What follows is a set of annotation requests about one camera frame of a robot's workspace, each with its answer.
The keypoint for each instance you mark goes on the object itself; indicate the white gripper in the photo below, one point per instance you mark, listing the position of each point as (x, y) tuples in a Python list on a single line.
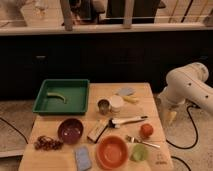
[(170, 99)]

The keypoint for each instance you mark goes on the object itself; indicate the red apple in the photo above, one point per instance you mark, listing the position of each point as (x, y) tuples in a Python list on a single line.
[(146, 130)]

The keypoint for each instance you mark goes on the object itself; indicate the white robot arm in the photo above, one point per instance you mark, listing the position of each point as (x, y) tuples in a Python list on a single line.
[(185, 83)]

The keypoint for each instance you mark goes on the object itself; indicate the green plastic tray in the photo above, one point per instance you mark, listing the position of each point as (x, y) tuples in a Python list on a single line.
[(76, 91)]

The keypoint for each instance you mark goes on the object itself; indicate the yellow banana piece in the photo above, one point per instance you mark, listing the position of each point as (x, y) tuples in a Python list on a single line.
[(130, 99)]

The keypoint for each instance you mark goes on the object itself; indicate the silver fork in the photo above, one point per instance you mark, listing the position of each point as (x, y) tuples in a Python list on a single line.
[(134, 140)]

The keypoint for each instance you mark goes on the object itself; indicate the small green cup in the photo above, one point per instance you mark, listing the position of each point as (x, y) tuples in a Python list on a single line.
[(139, 153)]

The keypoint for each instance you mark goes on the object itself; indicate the white round container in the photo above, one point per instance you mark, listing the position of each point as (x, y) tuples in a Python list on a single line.
[(116, 103)]

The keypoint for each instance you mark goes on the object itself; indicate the white black eraser block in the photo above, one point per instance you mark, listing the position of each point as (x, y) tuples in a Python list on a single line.
[(97, 131)]

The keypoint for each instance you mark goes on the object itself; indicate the metal can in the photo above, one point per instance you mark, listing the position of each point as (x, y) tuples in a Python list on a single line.
[(103, 106)]

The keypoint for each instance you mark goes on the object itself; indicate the orange bowl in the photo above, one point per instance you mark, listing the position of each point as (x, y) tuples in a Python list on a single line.
[(111, 152)]

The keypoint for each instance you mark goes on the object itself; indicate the blue sponge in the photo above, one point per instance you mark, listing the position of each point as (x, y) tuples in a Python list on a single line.
[(82, 158)]

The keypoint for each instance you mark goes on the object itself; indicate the purple bowl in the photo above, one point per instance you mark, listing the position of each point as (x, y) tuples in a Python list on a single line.
[(70, 131)]

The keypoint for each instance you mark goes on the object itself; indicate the green banana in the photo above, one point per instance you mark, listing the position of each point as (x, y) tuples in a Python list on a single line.
[(57, 95)]

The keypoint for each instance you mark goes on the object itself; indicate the bunch of dark grapes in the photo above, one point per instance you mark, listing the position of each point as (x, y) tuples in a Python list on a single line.
[(47, 143)]

